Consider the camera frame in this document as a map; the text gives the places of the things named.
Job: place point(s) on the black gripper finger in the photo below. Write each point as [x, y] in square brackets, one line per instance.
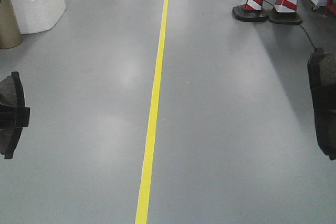
[14, 116]

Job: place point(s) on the dark brake pad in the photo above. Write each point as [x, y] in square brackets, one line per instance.
[12, 94]
[321, 72]

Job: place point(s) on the gold planter with plant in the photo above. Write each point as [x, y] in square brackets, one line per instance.
[10, 33]

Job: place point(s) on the yellow floor line tape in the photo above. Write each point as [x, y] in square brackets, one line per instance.
[143, 204]

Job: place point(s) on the near red white cone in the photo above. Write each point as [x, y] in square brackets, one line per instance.
[250, 11]

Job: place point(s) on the red white cone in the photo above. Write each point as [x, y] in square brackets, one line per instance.
[250, 11]
[285, 12]

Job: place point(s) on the far red white cone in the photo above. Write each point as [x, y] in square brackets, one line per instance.
[285, 12]

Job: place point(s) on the white marble pedestal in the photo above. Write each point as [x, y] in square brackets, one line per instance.
[34, 16]

